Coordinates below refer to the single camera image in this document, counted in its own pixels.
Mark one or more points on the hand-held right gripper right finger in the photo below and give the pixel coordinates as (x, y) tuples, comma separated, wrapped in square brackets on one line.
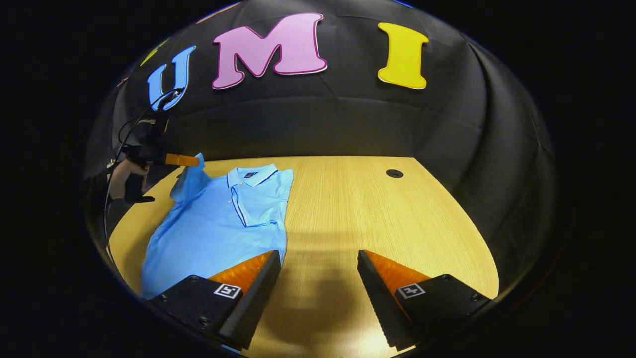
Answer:
[(382, 303)]

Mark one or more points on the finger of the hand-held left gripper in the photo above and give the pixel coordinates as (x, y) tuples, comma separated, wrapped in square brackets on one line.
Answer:
[(181, 159)]

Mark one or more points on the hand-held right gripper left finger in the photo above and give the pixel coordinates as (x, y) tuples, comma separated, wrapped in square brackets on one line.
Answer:
[(256, 303)]

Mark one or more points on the light blue T-shirt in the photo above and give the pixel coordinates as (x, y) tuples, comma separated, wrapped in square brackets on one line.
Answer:
[(213, 228)]

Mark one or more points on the black backdrop cloth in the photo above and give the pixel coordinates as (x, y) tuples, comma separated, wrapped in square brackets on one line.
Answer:
[(348, 114)]

